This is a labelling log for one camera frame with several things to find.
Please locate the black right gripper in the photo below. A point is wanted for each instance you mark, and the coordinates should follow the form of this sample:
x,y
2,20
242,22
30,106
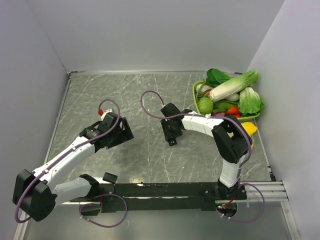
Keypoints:
x,y
168,134

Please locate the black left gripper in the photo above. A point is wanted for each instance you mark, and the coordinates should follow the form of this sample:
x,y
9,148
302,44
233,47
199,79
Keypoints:
x,y
125,134

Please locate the black remote control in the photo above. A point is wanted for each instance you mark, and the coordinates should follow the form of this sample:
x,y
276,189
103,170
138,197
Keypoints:
x,y
110,178

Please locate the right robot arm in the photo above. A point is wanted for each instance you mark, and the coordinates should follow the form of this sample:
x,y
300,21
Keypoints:
x,y
231,139

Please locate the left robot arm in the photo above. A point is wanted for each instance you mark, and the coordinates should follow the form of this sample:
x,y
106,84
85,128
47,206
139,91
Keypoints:
x,y
38,192

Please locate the round green cabbage toy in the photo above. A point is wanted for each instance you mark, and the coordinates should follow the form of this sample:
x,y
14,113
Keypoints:
x,y
205,106

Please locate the white mushroom toy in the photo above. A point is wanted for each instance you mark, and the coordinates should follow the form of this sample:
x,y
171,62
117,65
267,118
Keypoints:
x,y
202,88

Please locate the purple onion toy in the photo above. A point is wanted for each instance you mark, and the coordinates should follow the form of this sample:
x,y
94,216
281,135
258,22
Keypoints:
x,y
217,114

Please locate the orange carrot toy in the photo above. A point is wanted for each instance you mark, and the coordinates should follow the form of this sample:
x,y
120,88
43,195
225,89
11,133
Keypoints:
x,y
233,111

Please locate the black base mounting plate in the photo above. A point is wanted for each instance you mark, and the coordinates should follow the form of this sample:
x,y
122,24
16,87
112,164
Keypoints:
x,y
111,204

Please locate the dark green spinach toy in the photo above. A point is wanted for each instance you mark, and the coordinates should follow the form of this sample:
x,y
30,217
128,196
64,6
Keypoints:
x,y
215,77

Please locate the white radish toy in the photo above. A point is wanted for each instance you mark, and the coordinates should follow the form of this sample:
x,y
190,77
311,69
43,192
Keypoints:
x,y
233,97

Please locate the large napa cabbage toy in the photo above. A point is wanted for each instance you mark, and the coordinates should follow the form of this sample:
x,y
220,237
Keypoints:
x,y
233,85

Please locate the yellow cabbage toy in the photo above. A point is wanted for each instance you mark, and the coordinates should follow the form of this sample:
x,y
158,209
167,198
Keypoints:
x,y
250,129

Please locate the green leafy lettuce toy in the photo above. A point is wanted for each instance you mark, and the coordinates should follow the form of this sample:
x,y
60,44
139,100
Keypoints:
x,y
250,102

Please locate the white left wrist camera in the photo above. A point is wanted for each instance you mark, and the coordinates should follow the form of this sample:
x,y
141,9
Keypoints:
x,y
103,112

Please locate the aluminium frame rail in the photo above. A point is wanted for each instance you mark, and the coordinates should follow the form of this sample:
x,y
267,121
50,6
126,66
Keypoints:
x,y
252,192

